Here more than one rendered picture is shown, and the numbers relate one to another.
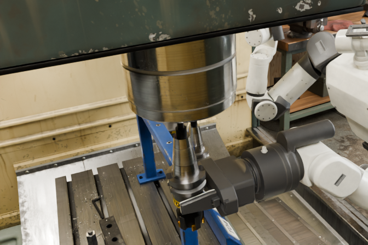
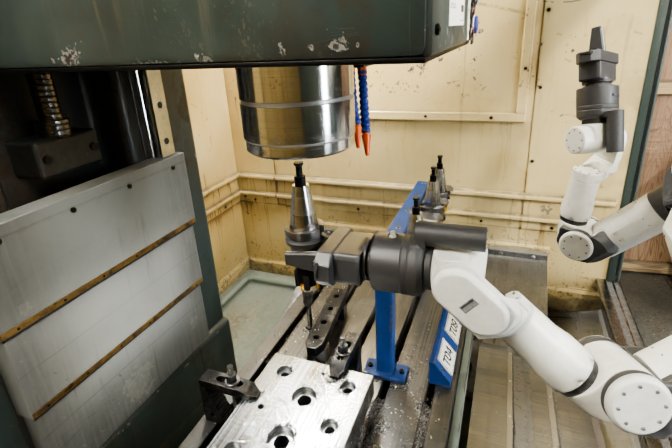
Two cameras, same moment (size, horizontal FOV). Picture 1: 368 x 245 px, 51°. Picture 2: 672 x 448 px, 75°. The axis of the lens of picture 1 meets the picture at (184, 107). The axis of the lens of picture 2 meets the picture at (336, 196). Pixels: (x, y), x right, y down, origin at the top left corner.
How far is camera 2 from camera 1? 0.44 m
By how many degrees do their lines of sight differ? 36
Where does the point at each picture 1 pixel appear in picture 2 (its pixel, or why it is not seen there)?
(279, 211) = not seen: hidden behind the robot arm
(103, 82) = (416, 165)
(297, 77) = (636, 212)
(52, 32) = (130, 42)
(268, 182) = (373, 268)
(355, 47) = not seen: outside the picture
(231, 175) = (345, 246)
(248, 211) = (527, 372)
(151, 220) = not seen: hidden behind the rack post
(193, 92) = (265, 127)
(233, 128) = (574, 271)
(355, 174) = (494, 308)
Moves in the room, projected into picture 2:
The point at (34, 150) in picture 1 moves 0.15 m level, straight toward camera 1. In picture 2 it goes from (339, 214) to (330, 229)
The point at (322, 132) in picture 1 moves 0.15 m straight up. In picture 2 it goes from (465, 238) to (472, 125)
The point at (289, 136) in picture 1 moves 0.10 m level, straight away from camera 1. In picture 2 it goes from (419, 228) to (467, 209)
